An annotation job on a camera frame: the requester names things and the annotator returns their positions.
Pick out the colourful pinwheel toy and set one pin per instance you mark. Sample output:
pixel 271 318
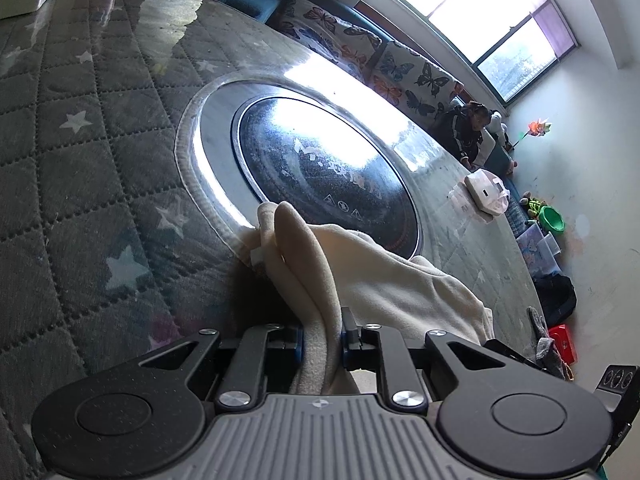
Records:
pixel 539 129

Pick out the white tissue pack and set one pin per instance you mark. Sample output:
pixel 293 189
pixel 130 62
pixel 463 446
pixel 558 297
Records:
pixel 482 192

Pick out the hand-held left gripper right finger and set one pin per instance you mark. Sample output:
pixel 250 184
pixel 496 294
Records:
pixel 350 350

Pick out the large window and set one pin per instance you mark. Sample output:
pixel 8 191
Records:
pixel 465 15

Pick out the round built-in hotplate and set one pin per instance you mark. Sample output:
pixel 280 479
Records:
pixel 320 160

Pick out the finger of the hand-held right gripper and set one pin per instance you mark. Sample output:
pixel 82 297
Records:
pixel 510 352

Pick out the green plastic bowl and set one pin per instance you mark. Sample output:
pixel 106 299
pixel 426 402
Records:
pixel 552 220

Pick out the grey cloth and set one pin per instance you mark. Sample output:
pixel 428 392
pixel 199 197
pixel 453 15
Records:
pixel 542 332

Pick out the clear plastic storage box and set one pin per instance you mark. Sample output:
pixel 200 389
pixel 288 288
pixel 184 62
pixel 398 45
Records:
pixel 537 252

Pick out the blue sofa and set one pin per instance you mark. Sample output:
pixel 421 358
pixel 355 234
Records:
pixel 250 2

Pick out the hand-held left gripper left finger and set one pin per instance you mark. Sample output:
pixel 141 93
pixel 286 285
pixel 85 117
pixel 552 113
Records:
pixel 298 350

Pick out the purple window blind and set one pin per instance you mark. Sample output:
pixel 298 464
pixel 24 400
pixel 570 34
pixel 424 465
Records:
pixel 555 27

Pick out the cream knit garment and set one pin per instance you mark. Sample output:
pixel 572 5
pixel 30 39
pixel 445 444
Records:
pixel 380 280

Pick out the red box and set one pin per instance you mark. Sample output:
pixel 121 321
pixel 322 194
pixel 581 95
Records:
pixel 564 342

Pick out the butterfly print cushion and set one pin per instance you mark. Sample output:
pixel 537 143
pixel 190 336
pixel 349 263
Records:
pixel 330 35
pixel 415 80

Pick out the black bag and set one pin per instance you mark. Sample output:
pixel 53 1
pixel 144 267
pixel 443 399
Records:
pixel 555 300

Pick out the white stuffed toy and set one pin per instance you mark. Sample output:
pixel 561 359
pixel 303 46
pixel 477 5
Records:
pixel 497 127

